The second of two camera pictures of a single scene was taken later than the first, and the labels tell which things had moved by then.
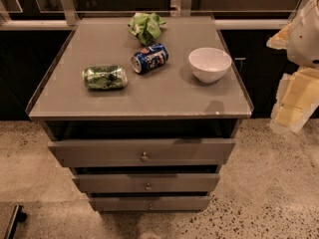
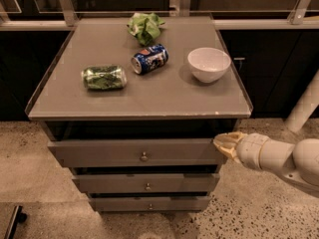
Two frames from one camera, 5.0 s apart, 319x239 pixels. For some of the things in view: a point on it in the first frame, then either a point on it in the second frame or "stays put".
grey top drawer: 143,152 stays put
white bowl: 209,65 stays put
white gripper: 305,39 to 253,148
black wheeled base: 18,216 stays put
